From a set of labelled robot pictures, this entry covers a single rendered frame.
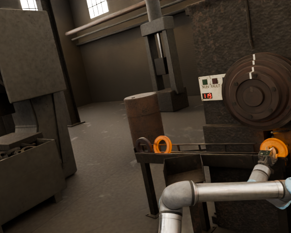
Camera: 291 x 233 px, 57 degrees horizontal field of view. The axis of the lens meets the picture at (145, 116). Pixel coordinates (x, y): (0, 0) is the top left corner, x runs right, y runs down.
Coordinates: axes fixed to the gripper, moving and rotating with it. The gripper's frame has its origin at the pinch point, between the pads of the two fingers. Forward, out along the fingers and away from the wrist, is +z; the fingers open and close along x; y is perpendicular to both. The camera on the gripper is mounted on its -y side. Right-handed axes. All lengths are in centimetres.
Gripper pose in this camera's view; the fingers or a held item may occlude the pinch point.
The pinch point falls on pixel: (272, 150)
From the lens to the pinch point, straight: 186.4
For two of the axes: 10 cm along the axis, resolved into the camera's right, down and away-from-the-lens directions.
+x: -7.4, 0.1, 6.8
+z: 5.6, -5.6, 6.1
